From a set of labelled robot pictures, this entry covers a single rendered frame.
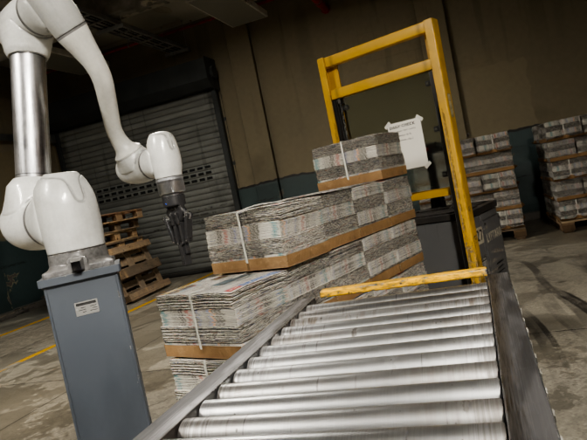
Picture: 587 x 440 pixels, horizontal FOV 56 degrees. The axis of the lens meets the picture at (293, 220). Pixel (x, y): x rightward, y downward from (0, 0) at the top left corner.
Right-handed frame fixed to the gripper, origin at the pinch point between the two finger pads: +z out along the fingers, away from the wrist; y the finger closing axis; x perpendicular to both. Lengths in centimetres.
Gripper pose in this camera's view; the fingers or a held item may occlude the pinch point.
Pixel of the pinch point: (185, 254)
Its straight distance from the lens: 189.5
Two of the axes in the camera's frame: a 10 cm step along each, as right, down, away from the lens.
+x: -5.8, 1.6, -8.0
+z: 2.0, 9.8, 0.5
